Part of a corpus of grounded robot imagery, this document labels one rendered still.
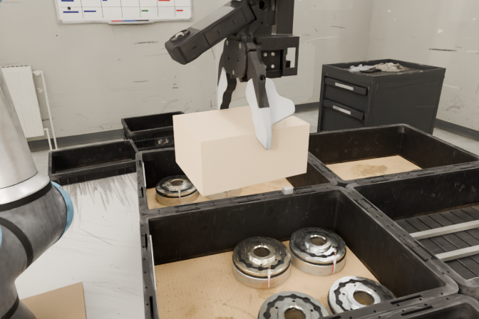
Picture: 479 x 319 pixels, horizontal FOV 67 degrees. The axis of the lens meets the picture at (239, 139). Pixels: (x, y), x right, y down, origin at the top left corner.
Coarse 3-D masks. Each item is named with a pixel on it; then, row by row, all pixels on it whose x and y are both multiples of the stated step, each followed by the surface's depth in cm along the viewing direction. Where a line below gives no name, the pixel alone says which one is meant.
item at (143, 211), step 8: (144, 152) 89; (152, 152) 89; (160, 152) 90; (136, 160) 84; (312, 160) 84; (136, 168) 80; (320, 168) 80; (328, 176) 77; (144, 184) 73; (320, 184) 73; (328, 184) 73; (336, 184) 73; (144, 192) 70; (264, 192) 70; (272, 192) 70; (280, 192) 70; (144, 200) 67; (216, 200) 67; (224, 200) 67; (232, 200) 67; (144, 208) 65; (160, 208) 65; (168, 208) 65; (176, 208) 65; (184, 208) 65
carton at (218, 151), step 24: (192, 120) 51; (216, 120) 51; (240, 120) 51; (288, 120) 51; (192, 144) 46; (216, 144) 44; (240, 144) 46; (288, 144) 49; (192, 168) 48; (216, 168) 45; (240, 168) 47; (264, 168) 49; (288, 168) 51; (216, 192) 47
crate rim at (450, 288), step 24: (312, 192) 70; (144, 216) 62; (168, 216) 63; (144, 240) 56; (144, 264) 51; (432, 264) 51; (144, 288) 47; (456, 288) 47; (144, 312) 43; (360, 312) 43; (384, 312) 43
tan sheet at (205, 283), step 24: (168, 264) 66; (192, 264) 66; (216, 264) 66; (360, 264) 66; (168, 288) 60; (192, 288) 60; (216, 288) 60; (240, 288) 60; (288, 288) 60; (312, 288) 60; (168, 312) 55; (192, 312) 55; (216, 312) 55; (240, 312) 55
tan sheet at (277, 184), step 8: (256, 184) 94; (264, 184) 94; (272, 184) 94; (280, 184) 94; (288, 184) 94; (152, 192) 90; (248, 192) 90; (256, 192) 90; (152, 200) 87; (200, 200) 87; (208, 200) 87; (152, 208) 83
